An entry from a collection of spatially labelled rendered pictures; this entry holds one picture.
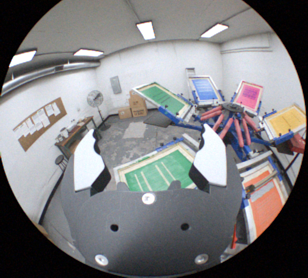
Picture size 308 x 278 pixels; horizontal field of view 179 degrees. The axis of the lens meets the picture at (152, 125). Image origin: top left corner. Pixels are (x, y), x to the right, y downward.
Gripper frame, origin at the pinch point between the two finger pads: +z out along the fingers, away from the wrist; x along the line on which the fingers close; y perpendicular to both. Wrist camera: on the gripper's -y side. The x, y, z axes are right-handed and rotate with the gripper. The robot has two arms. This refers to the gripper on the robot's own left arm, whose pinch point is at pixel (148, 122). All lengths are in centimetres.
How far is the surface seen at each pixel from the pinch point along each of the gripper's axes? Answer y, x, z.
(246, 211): 61, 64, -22
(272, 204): 60, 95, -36
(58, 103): 27, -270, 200
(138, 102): 109, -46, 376
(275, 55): -113, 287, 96
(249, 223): 61, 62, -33
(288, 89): -40, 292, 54
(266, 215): 61, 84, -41
